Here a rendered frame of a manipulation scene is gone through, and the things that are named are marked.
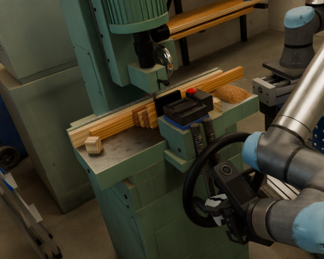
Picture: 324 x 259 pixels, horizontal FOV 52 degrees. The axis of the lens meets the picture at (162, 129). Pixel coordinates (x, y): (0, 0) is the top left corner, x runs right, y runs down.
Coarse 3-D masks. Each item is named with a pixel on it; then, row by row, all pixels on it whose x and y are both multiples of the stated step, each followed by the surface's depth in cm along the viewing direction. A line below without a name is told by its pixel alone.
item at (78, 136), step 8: (216, 72) 123; (200, 80) 120; (176, 88) 117; (184, 88) 117; (160, 96) 113; (136, 104) 111; (144, 104) 111; (120, 112) 108; (128, 112) 108; (104, 120) 105; (80, 128) 103; (88, 128) 103; (72, 136) 101; (80, 136) 103; (88, 136) 104; (80, 144) 104
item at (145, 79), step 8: (128, 64) 110; (136, 64) 109; (136, 72) 106; (144, 72) 101; (152, 72) 101; (160, 72) 103; (136, 80) 109; (144, 80) 103; (152, 80) 102; (144, 88) 106; (152, 88) 103; (160, 88) 105
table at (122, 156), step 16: (256, 96) 112; (224, 112) 107; (240, 112) 111; (128, 128) 108; (144, 128) 106; (112, 144) 101; (128, 144) 100; (144, 144) 98; (160, 144) 98; (80, 160) 103; (96, 160) 95; (112, 160) 94; (128, 160) 93; (144, 160) 96; (160, 160) 100; (176, 160) 94; (192, 160) 93; (96, 176) 90; (112, 176) 93; (128, 176) 95
